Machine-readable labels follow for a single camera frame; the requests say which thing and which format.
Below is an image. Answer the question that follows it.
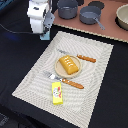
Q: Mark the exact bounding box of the woven beige placemat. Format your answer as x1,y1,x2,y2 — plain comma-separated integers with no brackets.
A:
12,31,113,128

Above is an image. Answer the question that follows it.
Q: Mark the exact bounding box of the grey cooking pot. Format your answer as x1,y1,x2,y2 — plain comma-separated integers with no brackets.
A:
57,0,78,19

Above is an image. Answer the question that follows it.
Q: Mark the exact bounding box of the beige bowl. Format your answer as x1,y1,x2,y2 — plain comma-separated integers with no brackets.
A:
116,4,128,30

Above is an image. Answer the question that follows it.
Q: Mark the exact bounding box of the grey saucepan with handle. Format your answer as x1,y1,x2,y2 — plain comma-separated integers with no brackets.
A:
79,6,105,30

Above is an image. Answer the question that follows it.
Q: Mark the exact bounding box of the orange bread loaf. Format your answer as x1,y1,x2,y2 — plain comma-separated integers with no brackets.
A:
59,55,79,75

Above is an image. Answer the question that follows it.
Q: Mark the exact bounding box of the brown stove board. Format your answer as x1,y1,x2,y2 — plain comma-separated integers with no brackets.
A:
54,0,128,42

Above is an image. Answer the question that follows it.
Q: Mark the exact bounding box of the knife with orange handle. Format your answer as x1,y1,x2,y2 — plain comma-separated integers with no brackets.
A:
57,49,96,63

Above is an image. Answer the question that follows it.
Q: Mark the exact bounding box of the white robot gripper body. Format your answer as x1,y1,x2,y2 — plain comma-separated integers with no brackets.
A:
27,0,55,36

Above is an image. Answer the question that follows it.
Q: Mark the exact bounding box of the fork with orange handle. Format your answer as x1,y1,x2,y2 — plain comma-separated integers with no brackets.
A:
43,71,84,89

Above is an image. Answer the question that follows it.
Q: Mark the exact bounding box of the round beige plate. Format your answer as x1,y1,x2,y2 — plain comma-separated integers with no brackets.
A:
55,55,82,78

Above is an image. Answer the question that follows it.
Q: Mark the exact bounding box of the yellow butter box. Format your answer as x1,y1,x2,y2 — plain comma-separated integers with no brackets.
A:
52,82,63,105

